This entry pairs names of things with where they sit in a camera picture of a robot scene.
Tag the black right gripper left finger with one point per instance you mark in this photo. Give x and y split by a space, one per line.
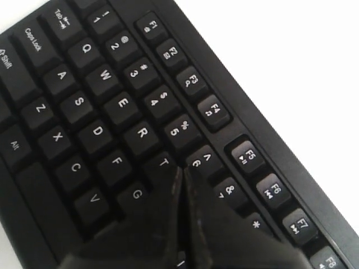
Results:
148 240

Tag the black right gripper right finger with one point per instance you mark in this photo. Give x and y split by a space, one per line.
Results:
220 238

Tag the black acer keyboard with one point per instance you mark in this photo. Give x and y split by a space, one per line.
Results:
99 97

